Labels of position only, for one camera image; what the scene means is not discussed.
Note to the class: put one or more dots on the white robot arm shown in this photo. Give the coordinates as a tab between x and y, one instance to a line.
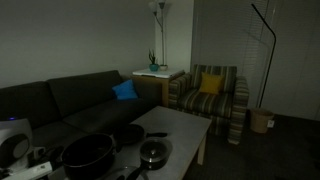
13	130

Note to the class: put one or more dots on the teal pot with plant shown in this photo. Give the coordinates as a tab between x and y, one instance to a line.
153	67

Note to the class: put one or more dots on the large black cooking pot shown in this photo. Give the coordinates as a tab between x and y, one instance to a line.
86	156

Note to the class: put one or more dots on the wooden side table white top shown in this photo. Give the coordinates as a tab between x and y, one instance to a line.
156	78

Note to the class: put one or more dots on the small white cup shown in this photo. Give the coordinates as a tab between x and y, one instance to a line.
163	67

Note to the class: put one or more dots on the blue throw pillow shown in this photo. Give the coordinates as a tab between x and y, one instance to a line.
125	90

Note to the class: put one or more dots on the white coffee table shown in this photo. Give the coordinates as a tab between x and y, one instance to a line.
180	130

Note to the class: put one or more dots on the striped armchair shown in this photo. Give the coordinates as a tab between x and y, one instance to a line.
206	103

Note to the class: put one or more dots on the yellow cushion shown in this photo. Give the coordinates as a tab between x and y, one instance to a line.
211	84

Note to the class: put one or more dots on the black frying pan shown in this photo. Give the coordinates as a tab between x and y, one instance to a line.
128	134

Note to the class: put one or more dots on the multi-head white floor lamp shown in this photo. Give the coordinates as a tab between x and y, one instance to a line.
162	33

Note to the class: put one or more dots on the small glass saucepan lid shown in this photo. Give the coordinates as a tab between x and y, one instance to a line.
155	150

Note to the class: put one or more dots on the small metal saucepan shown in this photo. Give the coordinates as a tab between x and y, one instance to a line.
155	165

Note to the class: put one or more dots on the dark grey fabric sofa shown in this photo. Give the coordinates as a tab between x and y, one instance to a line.
83	96

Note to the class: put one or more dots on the window blinds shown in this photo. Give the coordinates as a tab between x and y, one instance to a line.
230	40

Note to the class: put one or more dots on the beige waste bin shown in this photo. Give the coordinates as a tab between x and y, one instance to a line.
260	121

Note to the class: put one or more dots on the small white box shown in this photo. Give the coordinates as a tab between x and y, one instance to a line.
270	123

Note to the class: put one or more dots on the black arc floor lamp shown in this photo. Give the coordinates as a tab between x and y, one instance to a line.
271	56

